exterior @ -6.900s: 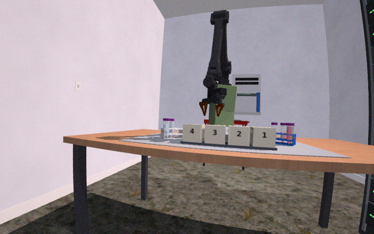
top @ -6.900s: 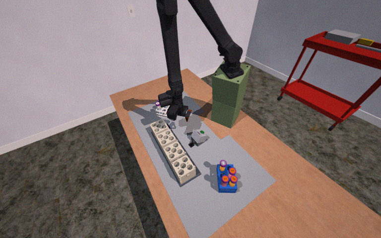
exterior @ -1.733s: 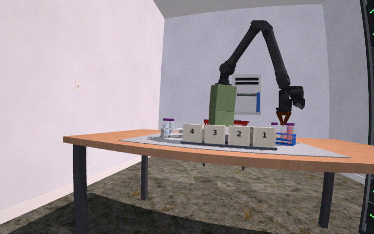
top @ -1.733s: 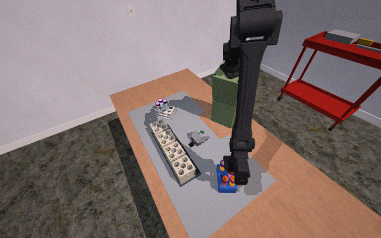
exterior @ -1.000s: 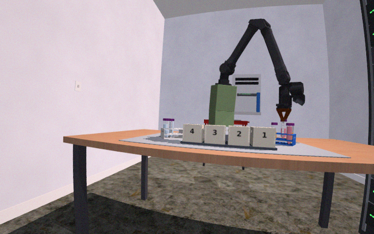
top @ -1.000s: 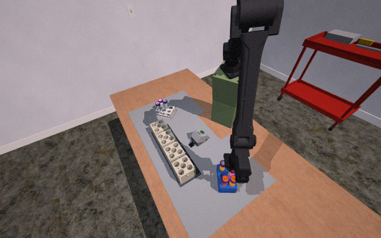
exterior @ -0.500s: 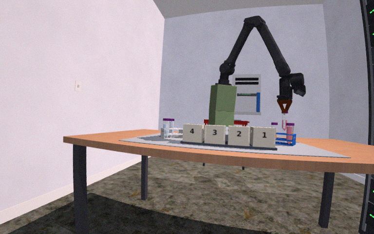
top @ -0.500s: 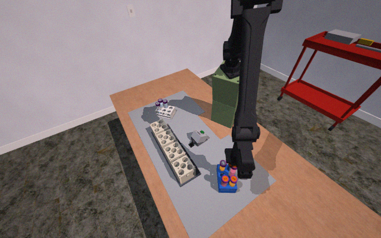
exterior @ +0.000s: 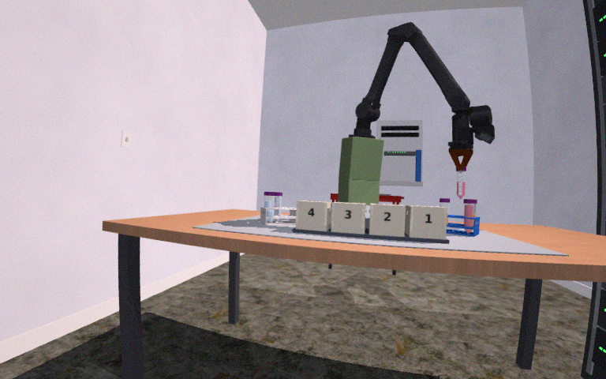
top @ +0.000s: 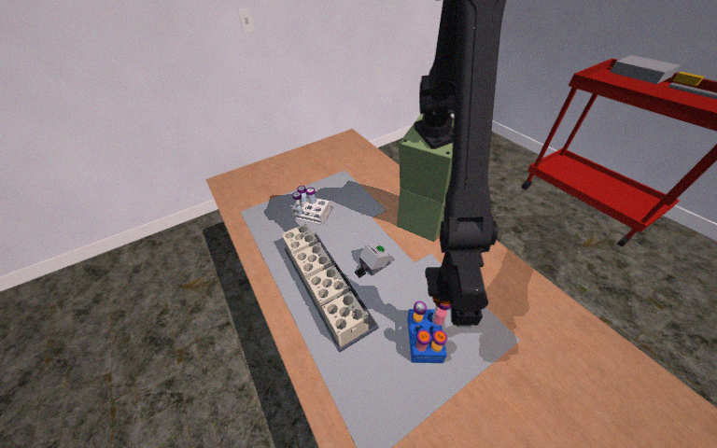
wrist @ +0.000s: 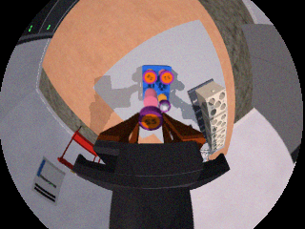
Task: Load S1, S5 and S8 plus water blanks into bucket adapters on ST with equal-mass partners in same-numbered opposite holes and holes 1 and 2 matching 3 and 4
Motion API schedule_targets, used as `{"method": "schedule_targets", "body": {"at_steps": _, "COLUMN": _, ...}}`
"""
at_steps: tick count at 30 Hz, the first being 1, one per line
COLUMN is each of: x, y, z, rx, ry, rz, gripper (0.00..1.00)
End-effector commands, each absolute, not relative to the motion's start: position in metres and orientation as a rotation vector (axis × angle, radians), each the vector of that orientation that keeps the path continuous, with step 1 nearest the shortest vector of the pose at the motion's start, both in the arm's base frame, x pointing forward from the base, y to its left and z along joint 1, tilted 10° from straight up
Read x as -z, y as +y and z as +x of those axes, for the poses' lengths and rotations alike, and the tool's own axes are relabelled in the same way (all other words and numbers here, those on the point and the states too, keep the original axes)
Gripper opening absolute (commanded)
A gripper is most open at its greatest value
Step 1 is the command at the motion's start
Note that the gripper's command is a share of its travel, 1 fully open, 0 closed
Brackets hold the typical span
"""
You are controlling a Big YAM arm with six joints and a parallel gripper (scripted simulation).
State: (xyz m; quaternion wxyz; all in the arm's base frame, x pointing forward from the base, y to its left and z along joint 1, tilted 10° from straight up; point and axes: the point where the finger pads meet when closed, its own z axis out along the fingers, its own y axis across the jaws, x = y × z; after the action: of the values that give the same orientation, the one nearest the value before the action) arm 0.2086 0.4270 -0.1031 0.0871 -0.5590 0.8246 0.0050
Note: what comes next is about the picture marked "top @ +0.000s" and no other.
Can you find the white tube rack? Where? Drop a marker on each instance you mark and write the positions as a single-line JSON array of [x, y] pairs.
[[317, 216]]

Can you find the beige bucket adapter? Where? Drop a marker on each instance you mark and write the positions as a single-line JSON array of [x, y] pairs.
[[327, 283], [319, 261], [339, 316], [298, 239]]

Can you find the tube with pink liquid and purple cap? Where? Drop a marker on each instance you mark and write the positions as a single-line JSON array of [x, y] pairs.
[[440, 313]]

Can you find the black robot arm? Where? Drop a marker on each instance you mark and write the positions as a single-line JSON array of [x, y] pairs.
[[462, 81]]

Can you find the grey flat mat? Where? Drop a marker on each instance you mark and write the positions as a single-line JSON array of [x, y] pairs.
[[381, 395]]

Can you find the blue tube rack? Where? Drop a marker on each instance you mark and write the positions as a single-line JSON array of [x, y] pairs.
[[429, 356]]

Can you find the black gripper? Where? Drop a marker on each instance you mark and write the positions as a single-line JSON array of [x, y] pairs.
[[431, 275]]

